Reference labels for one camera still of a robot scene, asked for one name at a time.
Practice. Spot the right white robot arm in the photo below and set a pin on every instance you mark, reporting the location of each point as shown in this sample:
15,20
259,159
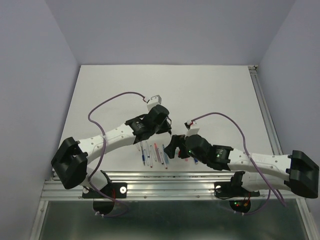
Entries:
295,172

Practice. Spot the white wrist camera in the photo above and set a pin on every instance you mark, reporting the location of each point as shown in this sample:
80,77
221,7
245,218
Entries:
153,101
192,128

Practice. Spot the blue ballpoint pen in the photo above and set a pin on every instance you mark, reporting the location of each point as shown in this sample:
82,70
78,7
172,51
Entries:
142,153

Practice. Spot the aluminium rail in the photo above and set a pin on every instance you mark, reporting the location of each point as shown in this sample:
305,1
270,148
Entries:
168,206
265,112

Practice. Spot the aluminium right side rail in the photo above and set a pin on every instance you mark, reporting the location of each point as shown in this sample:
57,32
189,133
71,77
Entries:
265,112

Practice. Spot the thin pen black cap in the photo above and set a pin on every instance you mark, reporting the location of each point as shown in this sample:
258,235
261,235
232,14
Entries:
161,157

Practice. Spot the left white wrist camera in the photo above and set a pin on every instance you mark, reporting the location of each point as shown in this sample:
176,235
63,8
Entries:
153,101

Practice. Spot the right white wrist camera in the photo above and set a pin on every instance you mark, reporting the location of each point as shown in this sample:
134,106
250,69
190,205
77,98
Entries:
192,128

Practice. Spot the light blue pen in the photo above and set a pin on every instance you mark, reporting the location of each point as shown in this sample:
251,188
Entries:
166,161

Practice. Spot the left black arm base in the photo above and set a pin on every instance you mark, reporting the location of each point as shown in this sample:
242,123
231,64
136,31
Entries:
107,196

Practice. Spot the translucent red pen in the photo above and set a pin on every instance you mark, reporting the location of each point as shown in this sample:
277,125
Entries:
157,153

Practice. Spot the uncapped white blue marker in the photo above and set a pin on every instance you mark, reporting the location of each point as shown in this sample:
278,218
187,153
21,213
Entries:
153,154

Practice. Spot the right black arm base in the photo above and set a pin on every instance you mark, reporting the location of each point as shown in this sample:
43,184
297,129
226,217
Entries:
239,198

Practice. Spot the white marker blue cap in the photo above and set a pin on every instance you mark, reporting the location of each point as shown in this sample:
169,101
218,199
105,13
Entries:
146,149

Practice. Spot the aluminium front rail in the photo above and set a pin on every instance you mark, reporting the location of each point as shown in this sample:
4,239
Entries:
168,206

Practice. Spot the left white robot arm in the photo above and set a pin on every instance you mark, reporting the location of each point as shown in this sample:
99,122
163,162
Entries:
72,158

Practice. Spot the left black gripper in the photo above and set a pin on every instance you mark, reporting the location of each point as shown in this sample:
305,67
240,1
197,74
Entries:
166,127

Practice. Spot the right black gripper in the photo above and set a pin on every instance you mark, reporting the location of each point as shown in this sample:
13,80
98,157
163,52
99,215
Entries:
177,140

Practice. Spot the thin white red-tipped pen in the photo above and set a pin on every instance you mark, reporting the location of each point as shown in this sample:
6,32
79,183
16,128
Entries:
150,159

